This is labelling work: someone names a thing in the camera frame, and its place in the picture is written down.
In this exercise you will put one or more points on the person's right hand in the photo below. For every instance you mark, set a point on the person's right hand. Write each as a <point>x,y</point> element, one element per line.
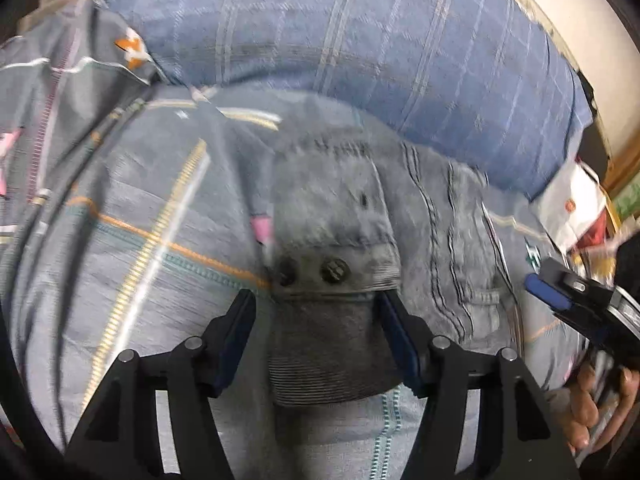
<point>587,405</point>

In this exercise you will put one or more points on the grey denim pants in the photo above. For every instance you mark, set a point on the grey denim pants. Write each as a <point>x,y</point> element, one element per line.
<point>325,200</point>

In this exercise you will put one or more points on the grey printed bedsheet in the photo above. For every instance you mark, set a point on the grey printed bedsheet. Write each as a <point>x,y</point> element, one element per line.
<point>150,200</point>

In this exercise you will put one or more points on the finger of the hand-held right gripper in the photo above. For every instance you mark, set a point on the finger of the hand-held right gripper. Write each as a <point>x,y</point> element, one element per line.
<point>546,292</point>

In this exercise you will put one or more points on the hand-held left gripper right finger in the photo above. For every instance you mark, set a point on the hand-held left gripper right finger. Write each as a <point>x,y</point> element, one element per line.
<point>402,345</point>

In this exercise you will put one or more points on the brown wooden headboard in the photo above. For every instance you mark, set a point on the brown wooden headboard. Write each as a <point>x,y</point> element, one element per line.
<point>622,172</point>

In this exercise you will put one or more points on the green box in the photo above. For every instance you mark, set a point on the green box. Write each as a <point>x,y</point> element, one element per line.
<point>627,202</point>

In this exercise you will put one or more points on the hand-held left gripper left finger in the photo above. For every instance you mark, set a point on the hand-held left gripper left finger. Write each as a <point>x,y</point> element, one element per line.
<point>235,340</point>

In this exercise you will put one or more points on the white plastic bag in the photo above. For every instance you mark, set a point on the white plastic bag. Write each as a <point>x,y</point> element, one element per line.
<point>570,200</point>

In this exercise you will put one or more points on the red packet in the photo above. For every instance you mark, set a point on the red packet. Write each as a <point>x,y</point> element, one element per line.
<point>597,232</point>

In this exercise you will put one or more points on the blue striped pillow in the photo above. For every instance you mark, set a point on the blue striped pillow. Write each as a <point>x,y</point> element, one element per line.
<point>375,45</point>

